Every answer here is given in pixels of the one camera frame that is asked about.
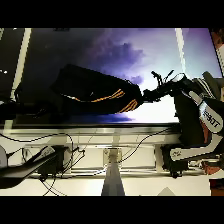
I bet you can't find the black garment with orange stripes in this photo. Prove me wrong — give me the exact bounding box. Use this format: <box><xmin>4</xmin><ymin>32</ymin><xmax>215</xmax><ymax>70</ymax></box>
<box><xmin>49</xmin><ymin>63</ymin><xmax>145</xmax><ymax>116</ymax></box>

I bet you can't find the silver frame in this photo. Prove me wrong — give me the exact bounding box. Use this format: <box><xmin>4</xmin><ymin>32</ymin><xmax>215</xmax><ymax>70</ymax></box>
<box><xmin>0</xmin><ymin>123</ymin><xmax>224</xmax><ymax>197</ymax></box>

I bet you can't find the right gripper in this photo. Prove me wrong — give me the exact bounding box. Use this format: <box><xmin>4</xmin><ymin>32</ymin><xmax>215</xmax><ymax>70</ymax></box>
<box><xmin>142</xmin><ymin>85</ymin><xmax>167</xmax><ymax>104</ymax></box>

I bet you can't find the black cable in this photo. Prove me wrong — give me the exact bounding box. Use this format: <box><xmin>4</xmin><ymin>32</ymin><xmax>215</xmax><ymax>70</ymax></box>
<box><xmin>119</xmin><ymin>126</ymin><xmax>174</xmax><ymax>164</ymax></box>
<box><xmin>0</xmin><ymin>132</ymin><xmax>76</xmax><ymax>175</ymax></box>

